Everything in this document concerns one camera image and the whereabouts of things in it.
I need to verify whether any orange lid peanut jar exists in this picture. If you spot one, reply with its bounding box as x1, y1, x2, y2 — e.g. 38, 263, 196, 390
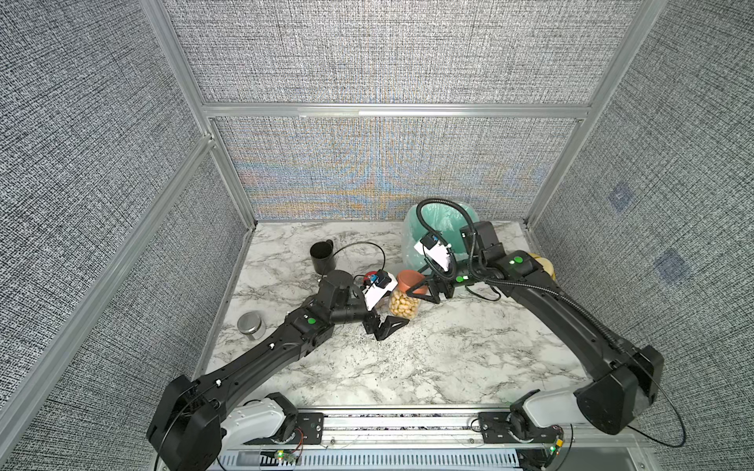
389, 270, 425, 320

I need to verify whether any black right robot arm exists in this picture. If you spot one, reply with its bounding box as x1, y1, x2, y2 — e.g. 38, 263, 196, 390
406, 222, 665, 443

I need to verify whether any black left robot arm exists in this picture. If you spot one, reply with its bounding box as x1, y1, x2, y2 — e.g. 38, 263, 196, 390
146, 270, 408, 470

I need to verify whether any red lid peanut jar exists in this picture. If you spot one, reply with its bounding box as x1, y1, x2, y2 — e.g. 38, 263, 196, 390
362, 271, 379, 287

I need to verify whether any green trash bin with liner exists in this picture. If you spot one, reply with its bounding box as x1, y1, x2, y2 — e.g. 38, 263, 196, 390
402, 203, 467, 270

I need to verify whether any black mug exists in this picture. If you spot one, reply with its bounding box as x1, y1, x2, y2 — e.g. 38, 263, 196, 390
309, 239, 337, 276

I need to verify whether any yellow bamboo steamer basket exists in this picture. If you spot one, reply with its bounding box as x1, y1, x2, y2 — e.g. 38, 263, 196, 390
529, 252, 557, 281

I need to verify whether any small silver lid jar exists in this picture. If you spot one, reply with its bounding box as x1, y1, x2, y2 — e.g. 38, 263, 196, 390
237, 311, 266, 341

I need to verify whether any aluminium front rail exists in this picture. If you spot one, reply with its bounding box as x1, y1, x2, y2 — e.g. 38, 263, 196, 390
206, 400, 660, 470

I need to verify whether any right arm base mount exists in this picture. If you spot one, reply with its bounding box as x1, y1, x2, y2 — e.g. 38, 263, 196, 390
477, 411, 563, 445

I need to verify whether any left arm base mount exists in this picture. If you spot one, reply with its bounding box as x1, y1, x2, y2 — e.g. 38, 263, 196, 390
243, 412, 324, 447

